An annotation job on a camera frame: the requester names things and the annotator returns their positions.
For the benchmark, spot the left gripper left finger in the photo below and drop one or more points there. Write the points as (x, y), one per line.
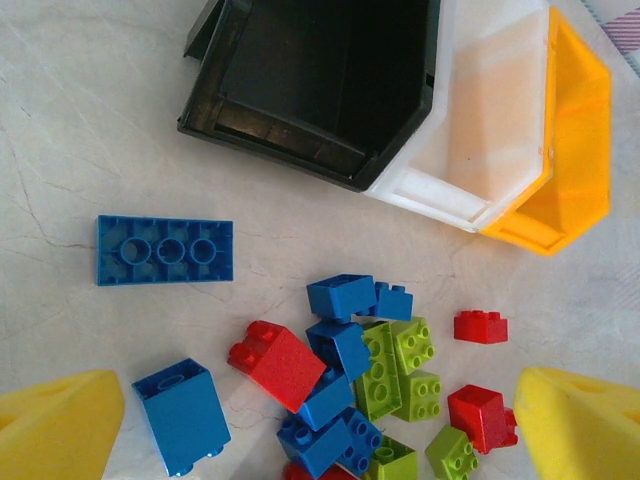
(55, 430)

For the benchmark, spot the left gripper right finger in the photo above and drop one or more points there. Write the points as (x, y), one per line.
(585, 430)

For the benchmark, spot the red lego brick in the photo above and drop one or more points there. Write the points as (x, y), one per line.
(480, 330)
(480, 417)
(282, 370)
(300, 472)

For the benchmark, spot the tall blue lego brick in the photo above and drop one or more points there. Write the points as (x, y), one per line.
(182, 420)

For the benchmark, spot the long blue lego brick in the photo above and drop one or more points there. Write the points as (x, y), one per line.
(165, 272)

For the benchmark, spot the long green lego brick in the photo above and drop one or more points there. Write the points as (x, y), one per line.
(380, 375)

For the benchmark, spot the yellow plastic bin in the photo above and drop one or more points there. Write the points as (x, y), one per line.
(580, 125)

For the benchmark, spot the white plastic bin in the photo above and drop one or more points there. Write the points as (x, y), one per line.
(500, 100)

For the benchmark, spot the plaid cloth backdrop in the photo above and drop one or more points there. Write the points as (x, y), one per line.
(625, 30)

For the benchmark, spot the black plastic bin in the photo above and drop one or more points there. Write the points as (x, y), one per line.
(300, 75)

